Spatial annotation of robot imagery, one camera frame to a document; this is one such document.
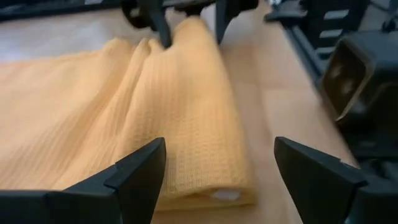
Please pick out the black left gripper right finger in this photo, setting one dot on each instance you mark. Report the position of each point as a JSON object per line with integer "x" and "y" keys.
{"x": 311, "y": 180}

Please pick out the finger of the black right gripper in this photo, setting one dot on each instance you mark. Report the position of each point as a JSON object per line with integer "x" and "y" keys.
{"x": 161, "y": 25}
{"x": 222, "y": 18}

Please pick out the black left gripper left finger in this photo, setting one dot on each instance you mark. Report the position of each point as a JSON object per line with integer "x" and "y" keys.
{"x": 130, "y": 186}

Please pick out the orange waffle weave towel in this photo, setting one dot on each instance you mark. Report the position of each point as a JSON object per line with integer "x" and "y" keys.
{"x": 124, "y": 109}

